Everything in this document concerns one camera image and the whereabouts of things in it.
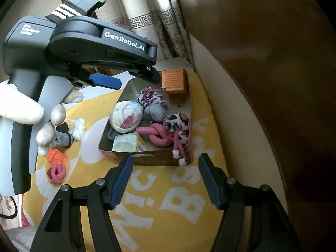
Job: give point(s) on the person's left hand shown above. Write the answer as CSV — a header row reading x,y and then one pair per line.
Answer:
x,y
18,105

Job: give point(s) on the patterned curtain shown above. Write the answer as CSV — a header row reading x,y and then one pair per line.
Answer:
x,y
168,18

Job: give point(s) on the yellow printed carton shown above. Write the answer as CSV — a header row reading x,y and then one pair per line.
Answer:
x,y
126,141

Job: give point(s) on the red tin container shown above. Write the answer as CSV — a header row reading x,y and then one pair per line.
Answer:
x,y
157,158

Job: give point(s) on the orange embossed cube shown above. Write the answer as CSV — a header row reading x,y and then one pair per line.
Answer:
x,y
56,157

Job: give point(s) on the white cloth pile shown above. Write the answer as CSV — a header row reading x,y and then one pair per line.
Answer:
x,y
21,239

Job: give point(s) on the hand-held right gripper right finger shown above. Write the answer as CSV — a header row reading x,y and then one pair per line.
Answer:
x,y
211,186

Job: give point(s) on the pink foam knotted tube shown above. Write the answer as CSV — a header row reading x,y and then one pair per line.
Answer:
x,y
61,170
157,134

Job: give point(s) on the white plastic wad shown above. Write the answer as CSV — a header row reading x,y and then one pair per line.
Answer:
x,y
78,128

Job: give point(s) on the pink leopard print fleece hat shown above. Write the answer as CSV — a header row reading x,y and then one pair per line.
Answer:
x,y
176,122

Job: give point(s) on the yellow printed blanket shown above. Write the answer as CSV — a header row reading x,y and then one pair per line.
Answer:
x,y
162,228

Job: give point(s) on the grey sock with striped cuff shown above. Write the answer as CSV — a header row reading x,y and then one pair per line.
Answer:
x,y
63,140

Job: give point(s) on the orange ribbed box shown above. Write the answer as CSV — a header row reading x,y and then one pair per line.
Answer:
x,y
173,81

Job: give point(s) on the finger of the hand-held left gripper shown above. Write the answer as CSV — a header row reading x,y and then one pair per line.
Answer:
x,y
105,82
149,74

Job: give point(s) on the brown wooden headboard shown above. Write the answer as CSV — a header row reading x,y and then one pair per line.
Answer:
x,y
262,71

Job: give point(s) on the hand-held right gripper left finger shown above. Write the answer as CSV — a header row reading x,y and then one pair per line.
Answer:
x,y
122,186

